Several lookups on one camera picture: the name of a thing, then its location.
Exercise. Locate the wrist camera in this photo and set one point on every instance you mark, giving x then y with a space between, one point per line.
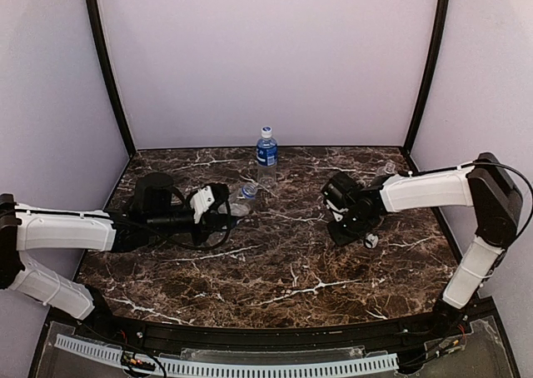
337 212
207 198

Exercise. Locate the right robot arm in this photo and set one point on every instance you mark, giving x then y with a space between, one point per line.
484 185

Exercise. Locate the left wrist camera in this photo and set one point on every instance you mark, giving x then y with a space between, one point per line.
207 198

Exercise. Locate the black front table rail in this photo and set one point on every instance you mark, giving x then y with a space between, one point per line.
401 334

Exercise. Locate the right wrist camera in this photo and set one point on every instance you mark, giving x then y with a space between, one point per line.
337 212

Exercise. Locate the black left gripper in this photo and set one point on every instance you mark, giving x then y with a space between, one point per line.
200 228

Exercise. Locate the black frame post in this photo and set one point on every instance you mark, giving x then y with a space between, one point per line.
437 33
109 80

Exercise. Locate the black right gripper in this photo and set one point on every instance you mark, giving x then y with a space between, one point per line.
344 234

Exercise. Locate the white slotted cable duct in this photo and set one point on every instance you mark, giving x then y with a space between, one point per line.
349 362

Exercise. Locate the clear bottle white cap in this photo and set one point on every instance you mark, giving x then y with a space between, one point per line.
387 170

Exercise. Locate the left black frame post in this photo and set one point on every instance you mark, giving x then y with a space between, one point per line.
109 80

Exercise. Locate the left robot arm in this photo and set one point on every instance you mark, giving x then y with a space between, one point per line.
157 211

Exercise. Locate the right black frame post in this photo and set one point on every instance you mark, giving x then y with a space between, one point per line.
437 33

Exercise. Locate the tall bottle blue cap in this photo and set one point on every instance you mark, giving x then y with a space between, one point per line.
241 201

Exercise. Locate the short bottle blue label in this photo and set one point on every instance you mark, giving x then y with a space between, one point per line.
267 158

